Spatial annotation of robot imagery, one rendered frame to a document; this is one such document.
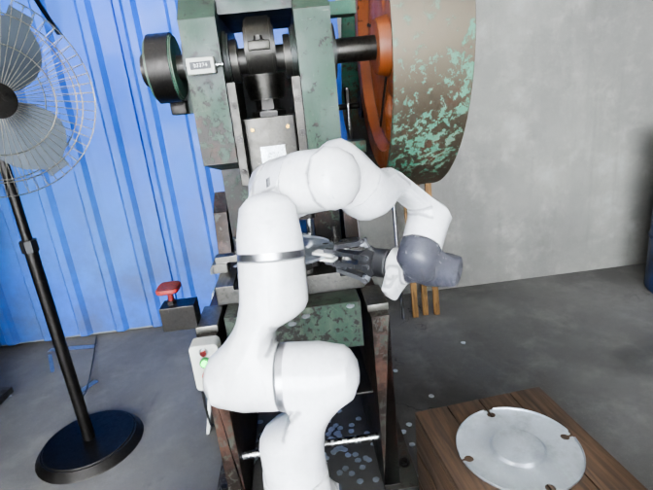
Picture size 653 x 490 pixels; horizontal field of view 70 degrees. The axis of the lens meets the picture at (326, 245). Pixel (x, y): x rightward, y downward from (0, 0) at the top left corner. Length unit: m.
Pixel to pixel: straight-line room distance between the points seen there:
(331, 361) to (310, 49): 0.86
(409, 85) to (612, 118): 2.22
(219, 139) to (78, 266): 1.79
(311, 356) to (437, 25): 0.72
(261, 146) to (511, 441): 1.02
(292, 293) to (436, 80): 0.61
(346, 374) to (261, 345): 0.14
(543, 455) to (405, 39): 1.00
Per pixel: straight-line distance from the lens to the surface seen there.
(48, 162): 1.77
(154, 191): 2.71
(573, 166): 3.11
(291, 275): 0.71
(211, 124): 1.33
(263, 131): 1.37
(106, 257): 2.87
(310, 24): 1.33
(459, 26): 1.11
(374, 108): 1.70
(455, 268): 1.11
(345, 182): 0.73
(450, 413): 1.40
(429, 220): 1.08
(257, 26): 1.39
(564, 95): 3.02
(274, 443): 0.83
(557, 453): 1.32
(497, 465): 1.27
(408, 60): 1.08
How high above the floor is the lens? 1.21
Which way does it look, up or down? 18 degrees down
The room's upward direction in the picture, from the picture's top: 6 degrees counter-clockwise
